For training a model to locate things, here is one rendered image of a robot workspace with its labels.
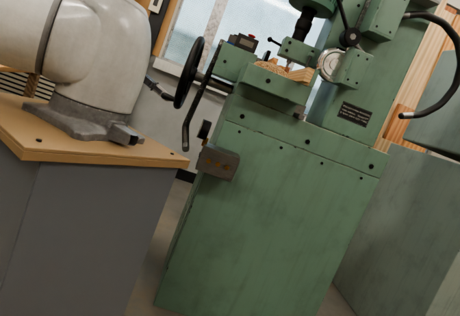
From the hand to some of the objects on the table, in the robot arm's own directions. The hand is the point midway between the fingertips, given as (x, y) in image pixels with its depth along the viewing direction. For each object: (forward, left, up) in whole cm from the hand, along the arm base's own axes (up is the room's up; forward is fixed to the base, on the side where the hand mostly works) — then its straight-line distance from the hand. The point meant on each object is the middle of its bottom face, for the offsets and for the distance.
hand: (161, 92), depth 125 cm
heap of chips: (-4, -40, +19) cm, 45 cm away
